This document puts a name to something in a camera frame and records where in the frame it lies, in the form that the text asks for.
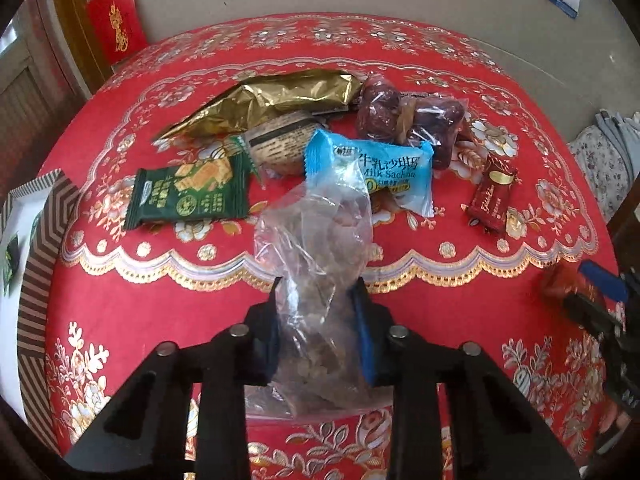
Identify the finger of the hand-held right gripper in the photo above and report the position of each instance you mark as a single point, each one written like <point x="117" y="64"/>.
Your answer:
<point x="592" y="312"/>
<point x="602" y="280"/>

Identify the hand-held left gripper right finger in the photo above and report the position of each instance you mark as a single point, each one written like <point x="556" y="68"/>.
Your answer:
<point x="361" y="335"/>

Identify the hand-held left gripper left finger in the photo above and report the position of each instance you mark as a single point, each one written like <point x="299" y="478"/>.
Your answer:
<point x="267" y="340"/>

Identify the red-brown snack packet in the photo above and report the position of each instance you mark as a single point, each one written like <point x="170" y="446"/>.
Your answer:
<point x="560" y="285"/>

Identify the clear bag of brown snacks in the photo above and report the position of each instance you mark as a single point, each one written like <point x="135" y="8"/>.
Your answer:
<point x="312" y="260"/>

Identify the dark red chocolate packet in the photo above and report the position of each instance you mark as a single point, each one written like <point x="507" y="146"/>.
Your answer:
<point x="492" y="195"/>

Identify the green snack packet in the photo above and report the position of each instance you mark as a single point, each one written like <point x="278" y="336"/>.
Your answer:
<point x="190" y="195"/>

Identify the blue snack packet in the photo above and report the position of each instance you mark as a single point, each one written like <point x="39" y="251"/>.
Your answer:
<point x="390" y="170"/>

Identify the round beige striped snack packet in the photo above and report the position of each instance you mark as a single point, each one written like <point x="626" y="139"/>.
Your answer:
<point x="280" y="147"/>

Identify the clear bag of red dates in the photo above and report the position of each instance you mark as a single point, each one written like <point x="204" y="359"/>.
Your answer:
<point x="430" y="127"/>

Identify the brown striped cardboard box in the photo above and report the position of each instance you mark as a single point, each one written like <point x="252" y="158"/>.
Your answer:
<point x="45" y="240"/>

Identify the gold foil snack packet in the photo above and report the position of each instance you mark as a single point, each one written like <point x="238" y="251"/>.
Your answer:
<point x="280" y="95"/>

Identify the dark wooden furniture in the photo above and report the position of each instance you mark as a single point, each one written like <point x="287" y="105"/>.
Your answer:
<point x="625" y="240"/>

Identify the floral cushion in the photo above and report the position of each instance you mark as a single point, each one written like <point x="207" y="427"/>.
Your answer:
<point x="605" y="170"/>

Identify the red floral tablecloth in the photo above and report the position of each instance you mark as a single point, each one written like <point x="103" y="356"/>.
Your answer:
<point x="160" y="300"/>

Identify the red wall poster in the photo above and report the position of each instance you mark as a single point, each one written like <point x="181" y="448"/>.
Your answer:
<point x="117" y="17"/>

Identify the wooden door frame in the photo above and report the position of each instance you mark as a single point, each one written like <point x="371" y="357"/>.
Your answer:
<point x="75" y="25"/>

